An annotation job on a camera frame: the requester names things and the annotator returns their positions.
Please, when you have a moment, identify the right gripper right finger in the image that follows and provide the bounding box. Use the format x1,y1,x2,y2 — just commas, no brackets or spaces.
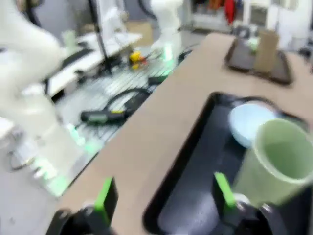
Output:
211,172,255,235

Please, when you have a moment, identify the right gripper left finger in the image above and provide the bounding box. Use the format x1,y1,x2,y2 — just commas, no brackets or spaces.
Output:
80,176,120,235

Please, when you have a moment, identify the tall green cup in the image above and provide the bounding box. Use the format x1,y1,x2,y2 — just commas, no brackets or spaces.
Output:
231,118,313,209

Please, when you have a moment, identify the light blue bowl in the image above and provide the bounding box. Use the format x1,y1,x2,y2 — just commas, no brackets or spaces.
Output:
228,103,282,149

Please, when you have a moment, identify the black serving tray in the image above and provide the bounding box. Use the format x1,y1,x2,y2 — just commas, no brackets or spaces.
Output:
142,91,313,235

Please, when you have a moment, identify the brown serving tray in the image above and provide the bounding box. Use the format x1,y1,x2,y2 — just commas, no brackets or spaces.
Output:
224,36,293,86

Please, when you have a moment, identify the black handheld controller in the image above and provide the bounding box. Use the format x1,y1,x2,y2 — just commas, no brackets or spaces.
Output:
80,107,131,127

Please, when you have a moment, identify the white workbench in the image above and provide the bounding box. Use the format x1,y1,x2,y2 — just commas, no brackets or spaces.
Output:
47,32,143,96

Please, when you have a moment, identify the yellow small object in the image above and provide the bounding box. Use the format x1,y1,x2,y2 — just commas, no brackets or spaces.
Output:
129,49,143,70

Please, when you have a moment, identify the tall brown cup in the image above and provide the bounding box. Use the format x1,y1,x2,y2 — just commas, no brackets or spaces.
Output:
252,28,281,73

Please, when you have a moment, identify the mint green bowl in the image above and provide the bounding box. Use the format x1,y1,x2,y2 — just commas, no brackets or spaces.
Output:
245,38,260,53

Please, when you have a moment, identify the black tripod stand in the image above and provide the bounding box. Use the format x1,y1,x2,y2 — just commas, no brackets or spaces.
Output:
87,0,116,77

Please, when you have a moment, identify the red hanging cloth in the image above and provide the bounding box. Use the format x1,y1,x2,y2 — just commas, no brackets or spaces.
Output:
223,0,236,25

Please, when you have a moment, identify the white cabinet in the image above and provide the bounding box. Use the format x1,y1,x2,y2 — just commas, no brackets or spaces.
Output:
191,0,278,30

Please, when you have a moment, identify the black looped cable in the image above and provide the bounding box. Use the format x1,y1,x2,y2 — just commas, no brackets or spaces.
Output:
104,87,153,116

